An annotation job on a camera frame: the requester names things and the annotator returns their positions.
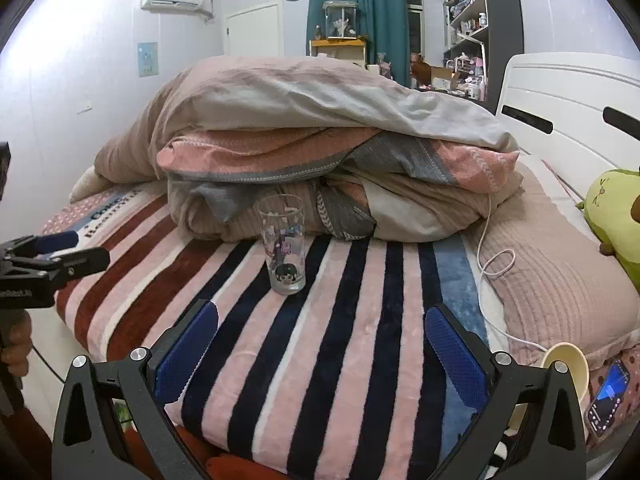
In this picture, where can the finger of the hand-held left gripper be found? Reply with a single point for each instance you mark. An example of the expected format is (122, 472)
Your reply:
(75, 262)
(55, 241)

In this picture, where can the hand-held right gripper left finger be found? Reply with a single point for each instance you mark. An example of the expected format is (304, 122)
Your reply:
(182, 355)

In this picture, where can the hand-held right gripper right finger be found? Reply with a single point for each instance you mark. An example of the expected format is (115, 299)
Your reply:
(457, 355)

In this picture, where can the clear glass cup cartoon print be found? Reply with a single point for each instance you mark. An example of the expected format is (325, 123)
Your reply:
(287, 272)

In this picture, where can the person's left forearm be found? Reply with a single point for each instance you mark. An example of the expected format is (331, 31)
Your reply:
(20, 425)

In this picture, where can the cream paper cup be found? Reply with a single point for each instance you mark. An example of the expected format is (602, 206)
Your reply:
(567, 367)

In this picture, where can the person's left hand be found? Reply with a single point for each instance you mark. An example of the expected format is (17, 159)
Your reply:
(17, 342)

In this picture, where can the white pillow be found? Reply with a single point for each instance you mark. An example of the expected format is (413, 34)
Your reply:
(87, 185)

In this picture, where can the red cloth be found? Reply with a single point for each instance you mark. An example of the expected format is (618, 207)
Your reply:
(150, 447)

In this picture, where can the striped fleece blanket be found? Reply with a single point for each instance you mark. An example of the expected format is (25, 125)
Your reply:
(350, 340)

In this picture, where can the pink ribbed pillow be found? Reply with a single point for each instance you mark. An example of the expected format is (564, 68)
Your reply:
(545, 270)

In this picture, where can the smartphone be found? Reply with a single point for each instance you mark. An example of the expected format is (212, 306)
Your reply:
(607, 400)

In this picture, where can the pink grey folded quilt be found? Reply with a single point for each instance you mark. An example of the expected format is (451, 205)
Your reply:
(250, 156)

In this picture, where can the green plush toy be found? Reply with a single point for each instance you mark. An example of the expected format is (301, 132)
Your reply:
(617, 210)

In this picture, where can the beige grey duvet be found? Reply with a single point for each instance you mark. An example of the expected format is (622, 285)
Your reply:
(280, 95)

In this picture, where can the cardboard box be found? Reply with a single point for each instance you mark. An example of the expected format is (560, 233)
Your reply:
(442, 79)

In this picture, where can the white bed headboard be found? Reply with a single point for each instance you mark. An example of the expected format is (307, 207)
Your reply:
(550, 90)

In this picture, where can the white door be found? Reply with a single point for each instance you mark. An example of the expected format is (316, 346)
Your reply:
(252, 32)

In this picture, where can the yellow wooden cabinet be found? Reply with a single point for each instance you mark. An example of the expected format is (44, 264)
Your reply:
(340, 51)

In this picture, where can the teal curtain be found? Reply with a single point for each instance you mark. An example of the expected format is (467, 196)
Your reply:
(382, 25)

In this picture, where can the cluttered bookshelf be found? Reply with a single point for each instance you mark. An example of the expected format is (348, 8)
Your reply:
(467, 12)

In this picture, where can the glass display case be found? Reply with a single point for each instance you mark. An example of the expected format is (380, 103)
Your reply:
(340, 20)

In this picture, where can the blue wall poster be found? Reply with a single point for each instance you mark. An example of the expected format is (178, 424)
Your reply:
(148, 59)

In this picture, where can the dark grey door frame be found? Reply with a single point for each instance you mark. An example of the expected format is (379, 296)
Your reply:
(502, 25)

